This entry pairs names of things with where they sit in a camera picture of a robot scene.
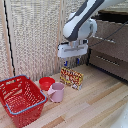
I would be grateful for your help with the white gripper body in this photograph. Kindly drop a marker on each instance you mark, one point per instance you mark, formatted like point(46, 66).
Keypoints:
point(72, 49)

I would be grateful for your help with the pink plastic pitcher cup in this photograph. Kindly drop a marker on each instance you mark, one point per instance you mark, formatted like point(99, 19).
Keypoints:
point(56, 92)

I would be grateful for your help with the patterned snack bag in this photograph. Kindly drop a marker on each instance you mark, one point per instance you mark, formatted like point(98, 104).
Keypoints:
point(71, 78)

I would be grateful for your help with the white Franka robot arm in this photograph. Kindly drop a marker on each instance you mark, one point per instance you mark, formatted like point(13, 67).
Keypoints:
point(79, 20)

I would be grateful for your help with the red plastic bowl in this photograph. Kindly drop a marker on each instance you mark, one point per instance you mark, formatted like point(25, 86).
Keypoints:
point(46, 82)

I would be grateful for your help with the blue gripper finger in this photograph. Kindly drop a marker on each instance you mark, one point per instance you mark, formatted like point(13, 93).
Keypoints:
point(65, 63)
point(77, 61)

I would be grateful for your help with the brown drawer cabinet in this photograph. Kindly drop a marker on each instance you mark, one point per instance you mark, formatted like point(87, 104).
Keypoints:
point(110, 43)

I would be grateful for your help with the red plastic shopping basket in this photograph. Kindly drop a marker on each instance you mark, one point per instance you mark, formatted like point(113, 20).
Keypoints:
point(20, 99)

